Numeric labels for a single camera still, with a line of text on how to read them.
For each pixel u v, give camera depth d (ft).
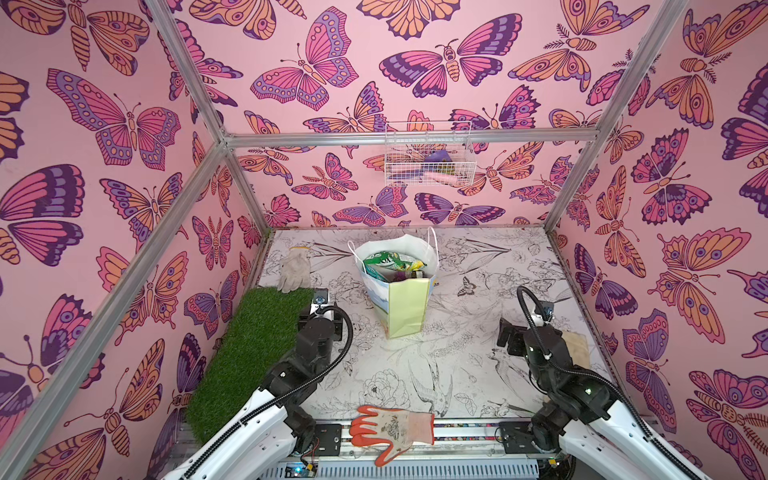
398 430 2.43
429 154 3.11
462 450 2.39
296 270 3.54
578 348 2.88
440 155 3.12
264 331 3.02
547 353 1.74
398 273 2.99
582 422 1.74
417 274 2.80
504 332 2.26
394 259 2.67
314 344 1.76
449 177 2.80
